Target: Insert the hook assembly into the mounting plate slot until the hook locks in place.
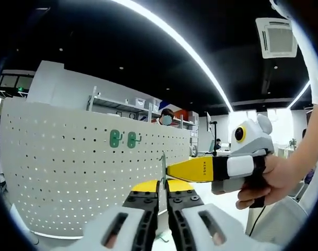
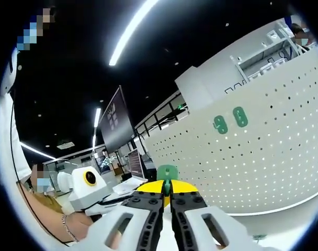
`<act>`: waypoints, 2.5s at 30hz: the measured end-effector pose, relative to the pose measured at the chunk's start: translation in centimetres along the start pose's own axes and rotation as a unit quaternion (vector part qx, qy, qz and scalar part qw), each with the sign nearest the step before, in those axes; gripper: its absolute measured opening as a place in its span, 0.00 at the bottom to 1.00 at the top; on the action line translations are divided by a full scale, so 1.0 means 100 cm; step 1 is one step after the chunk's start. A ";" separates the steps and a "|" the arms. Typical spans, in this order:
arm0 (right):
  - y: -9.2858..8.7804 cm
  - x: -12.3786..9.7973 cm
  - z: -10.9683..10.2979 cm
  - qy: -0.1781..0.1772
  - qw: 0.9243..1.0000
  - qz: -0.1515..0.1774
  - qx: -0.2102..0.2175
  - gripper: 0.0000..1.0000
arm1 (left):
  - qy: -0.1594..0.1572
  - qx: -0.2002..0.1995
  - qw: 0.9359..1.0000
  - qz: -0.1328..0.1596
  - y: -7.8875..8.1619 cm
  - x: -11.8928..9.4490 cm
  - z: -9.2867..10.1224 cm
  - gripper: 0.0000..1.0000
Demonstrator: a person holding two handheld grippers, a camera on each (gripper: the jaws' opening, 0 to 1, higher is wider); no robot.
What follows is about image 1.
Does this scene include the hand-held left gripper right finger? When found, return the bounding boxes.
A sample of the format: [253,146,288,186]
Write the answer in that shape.
[165,179,282,251]

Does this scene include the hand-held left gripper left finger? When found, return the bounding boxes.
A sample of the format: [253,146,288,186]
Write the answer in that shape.
[58,179,161,251]

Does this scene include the thin metal piece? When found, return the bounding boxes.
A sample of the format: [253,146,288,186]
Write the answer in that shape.
[158,151,169,193]

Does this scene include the grey perforated mounting plate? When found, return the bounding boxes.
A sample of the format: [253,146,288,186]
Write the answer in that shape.
[0,97,199,239]

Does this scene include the person's right hand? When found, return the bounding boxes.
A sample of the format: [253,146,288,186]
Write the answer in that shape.
[236,154,300,210]

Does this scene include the grey mesh office chair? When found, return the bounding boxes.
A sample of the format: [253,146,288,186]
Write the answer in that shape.
[246,196,310,245]

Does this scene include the short ceiling light strip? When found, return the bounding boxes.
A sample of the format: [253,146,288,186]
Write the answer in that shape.
[287,81,311,108]

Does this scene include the person's white shirt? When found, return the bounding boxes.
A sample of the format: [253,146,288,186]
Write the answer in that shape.
[289,15,318,110]

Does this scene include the group of white storage bins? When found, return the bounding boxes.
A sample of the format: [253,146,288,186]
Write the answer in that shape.
[134,96,199,126]

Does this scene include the grey metal shelf rack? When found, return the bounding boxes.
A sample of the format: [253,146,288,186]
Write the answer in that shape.
[87,86,199,131]

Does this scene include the white ceiling air conditioner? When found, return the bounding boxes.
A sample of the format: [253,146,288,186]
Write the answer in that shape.
[255,17,298,60]

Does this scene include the long ceiling light strip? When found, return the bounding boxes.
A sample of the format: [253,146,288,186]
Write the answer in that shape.
[114,0,234,112]

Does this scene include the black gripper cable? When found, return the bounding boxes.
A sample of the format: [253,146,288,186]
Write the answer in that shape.
[249,205,267,237]

